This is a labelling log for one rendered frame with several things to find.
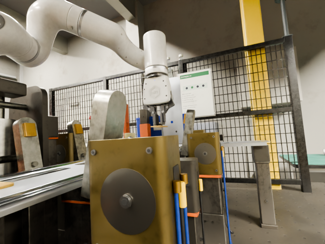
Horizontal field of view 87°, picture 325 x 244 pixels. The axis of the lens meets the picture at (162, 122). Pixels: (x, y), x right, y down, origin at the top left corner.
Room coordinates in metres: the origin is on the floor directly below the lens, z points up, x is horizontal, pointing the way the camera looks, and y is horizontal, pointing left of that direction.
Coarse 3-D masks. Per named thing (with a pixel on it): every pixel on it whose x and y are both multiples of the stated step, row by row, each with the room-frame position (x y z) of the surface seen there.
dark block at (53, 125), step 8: (48, 120) 0.47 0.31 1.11; (56, 120) 0.49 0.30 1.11; (48, 128) 0.47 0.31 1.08; (56, 128) 0.49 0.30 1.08; (48, 136) 0.47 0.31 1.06; (56, 136) 0.49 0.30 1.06; (56, 144) 0.49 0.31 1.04; (56, 152) 0.49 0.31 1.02; (56, 160) 0.49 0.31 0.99; (48, 200) 0.47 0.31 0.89; (56, 200) 0.49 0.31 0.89; (48, 208) 0.47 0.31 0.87; (56, 208) 0.49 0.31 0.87; (48, 216) 0.47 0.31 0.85; (56, 216) 0.49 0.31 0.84; (48, 224) 0.47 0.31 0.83; (56, 224) 0.49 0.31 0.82; (48, 232) 0.47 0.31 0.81; (56, 232) 0.49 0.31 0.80; (48, 240) 0.47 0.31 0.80; (56, 240) 0.49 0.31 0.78
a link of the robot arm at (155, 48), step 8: (152, 32) 0.58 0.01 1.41; (160, 32) 0.59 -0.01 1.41; (144, 40) 0.60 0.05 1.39; (152, 40) 0.58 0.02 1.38; (160, 40) 0.58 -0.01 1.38; (144, 48) 0.60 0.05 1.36; (152, 48) 0.58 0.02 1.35; (160, 48) 0.58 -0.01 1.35; (144, 56) 0.61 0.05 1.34; (152, 56) 0.58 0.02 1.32; (160, 56) 0.58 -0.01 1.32; (152, 64) 0.58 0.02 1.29; (160, 64) 0.58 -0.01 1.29
